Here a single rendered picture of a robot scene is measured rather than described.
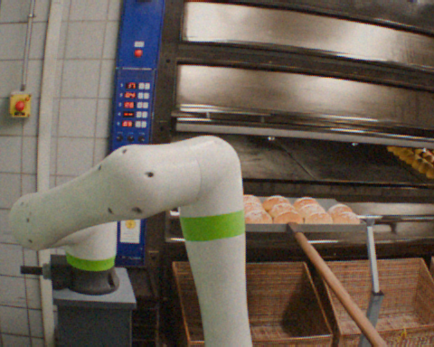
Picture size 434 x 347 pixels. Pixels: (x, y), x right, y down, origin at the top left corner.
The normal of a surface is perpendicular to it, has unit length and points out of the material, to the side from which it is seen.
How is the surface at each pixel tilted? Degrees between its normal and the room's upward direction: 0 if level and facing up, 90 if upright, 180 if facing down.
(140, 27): 90
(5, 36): 90
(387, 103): 70
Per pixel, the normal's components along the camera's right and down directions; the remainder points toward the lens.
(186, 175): 0.70, -0.10
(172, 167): 0.67, -0.37
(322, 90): 0.18, -0.07
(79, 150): 0.16, 0.27
